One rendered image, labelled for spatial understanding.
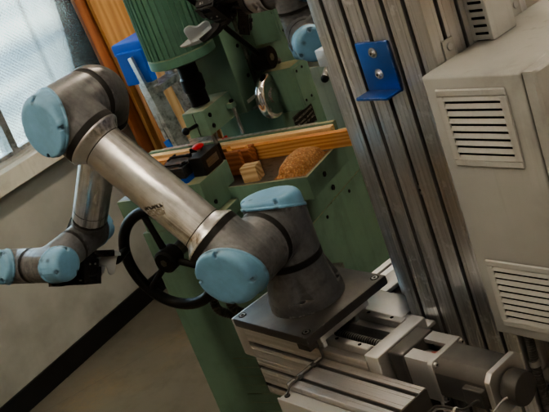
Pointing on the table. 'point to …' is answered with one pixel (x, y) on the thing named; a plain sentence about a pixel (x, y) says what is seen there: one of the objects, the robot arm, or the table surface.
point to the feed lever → (267, 59)
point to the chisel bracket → (209, 115)
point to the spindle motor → (166, 32)
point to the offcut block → (252, 172)
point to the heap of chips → (301, 162)
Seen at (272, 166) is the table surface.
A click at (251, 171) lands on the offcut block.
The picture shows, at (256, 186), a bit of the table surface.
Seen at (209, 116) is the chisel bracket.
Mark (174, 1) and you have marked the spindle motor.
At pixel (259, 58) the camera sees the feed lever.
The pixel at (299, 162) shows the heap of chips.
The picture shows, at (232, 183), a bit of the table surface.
